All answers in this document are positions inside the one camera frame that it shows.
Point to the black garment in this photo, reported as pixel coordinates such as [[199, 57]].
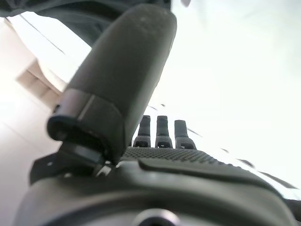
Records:
[[82, 18]]

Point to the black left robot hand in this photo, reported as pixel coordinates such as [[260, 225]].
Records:
[[131, 70]]

